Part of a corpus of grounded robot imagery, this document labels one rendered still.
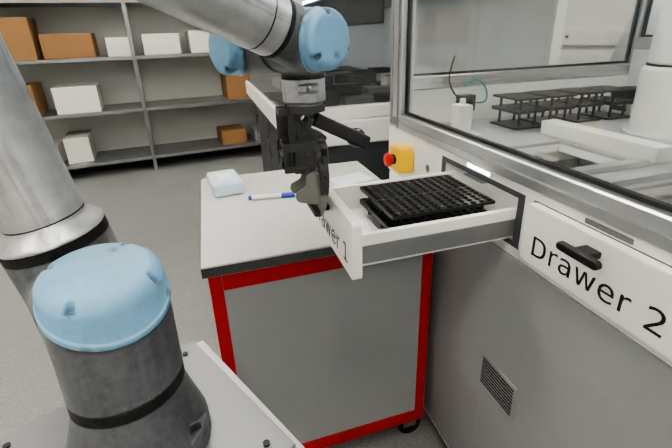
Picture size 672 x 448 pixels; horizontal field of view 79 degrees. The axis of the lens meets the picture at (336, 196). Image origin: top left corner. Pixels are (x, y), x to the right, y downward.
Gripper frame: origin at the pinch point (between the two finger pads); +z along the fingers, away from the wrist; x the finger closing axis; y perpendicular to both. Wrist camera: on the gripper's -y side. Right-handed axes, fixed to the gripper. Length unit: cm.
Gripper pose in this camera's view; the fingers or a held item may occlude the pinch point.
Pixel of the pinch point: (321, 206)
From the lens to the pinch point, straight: 80.2
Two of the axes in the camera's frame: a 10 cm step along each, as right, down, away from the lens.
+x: 2.9, 3.4, -8.9
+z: 0.3, 9.3, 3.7
